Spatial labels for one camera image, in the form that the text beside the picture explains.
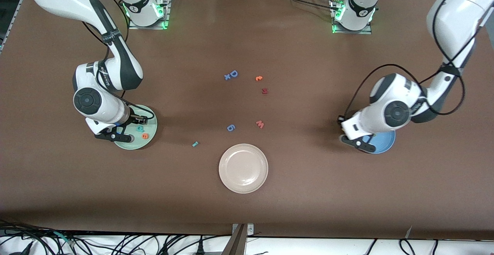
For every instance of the grey metal beam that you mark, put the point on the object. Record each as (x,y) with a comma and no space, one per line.
(235,245)

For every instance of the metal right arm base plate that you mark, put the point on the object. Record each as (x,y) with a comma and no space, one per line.
(150,27)

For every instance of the beige plate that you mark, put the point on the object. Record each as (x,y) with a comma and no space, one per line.
(243,168)

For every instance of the teal letter p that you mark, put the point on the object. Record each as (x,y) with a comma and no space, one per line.
(138,129)

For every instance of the grey metal table bracket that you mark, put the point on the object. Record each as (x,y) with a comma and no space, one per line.
(250,230)

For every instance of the brown table cover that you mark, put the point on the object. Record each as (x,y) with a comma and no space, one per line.
(77,193)

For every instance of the red letter w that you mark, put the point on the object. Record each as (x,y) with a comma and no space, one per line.
(260,124)

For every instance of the blue plate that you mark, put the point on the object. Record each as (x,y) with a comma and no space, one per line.
(386,144)

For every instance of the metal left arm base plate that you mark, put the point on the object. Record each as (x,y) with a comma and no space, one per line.
(355,32)

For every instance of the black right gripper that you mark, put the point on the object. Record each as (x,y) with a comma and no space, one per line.
(131,119)

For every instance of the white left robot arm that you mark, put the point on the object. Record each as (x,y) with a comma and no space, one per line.
(459,19)

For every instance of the blue letter D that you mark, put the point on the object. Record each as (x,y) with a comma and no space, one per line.
(236,73)

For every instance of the green plate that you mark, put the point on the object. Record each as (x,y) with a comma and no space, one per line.
(152,131)

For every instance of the blue number 6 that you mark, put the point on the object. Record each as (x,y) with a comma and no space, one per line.
(228,126)

